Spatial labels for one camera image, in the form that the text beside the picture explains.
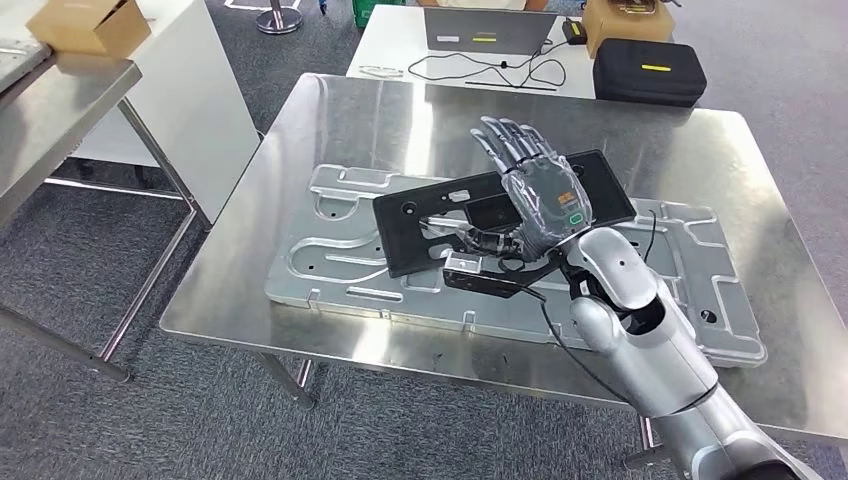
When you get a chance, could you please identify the cardboard box with parts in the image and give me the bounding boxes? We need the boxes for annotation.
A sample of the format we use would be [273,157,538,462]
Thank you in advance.
[582,0,678,60]

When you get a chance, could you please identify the open cardboard box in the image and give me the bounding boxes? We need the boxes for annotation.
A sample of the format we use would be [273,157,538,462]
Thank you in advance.
[25,0,153,60]

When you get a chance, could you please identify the stainless steel workbench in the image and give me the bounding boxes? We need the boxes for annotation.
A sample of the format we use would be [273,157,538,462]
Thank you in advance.
[158,71,848,468]

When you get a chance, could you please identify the white desk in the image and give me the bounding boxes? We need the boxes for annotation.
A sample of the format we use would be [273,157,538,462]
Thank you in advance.
[345,4,602,101]

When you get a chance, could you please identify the chrome stanchion post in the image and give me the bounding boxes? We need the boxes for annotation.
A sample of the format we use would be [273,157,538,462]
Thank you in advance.
[255,0,305,36]

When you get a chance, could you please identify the green bin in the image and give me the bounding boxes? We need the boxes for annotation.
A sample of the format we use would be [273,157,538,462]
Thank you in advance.
[351,0,407,30]

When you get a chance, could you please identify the white cabinet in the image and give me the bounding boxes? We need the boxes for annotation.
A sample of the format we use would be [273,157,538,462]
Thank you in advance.
[68,0,262,227]

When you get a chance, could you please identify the silver stamped metal panel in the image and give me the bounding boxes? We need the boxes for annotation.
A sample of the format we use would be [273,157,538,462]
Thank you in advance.
[264,163,769,370]

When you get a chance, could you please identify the black plastic plate frame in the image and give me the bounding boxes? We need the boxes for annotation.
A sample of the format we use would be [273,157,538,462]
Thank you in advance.
[372,149,638,280]

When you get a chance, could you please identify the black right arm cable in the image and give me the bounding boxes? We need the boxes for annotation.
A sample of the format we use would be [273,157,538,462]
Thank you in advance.
[500,258,639,407]

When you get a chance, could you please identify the grey laptop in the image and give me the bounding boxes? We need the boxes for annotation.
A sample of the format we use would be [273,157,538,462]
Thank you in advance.
[423,7,560,57]

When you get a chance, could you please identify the thin black desk cable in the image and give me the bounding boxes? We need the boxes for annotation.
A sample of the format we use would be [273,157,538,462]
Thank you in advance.
[406,39,569,91]

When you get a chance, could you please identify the stainless steel side table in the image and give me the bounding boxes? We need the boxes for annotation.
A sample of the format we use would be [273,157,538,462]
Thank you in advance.
[0,38,215,386]

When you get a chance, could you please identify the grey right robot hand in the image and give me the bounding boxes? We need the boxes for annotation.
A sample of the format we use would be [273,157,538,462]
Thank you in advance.
[453,116,594,263]

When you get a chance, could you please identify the black zip case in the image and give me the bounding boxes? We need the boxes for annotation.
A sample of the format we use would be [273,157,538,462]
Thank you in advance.
[592,37,709,109]

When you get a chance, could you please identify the grey metal panel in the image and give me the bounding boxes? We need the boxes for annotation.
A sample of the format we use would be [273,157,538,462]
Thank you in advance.
[0,38,54,95]

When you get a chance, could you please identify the small black labelled device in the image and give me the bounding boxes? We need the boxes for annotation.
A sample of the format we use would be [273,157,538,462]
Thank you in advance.
[561,17,590,47]

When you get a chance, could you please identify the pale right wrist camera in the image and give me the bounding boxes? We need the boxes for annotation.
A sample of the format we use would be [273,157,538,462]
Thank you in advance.
[441,250,566,300]

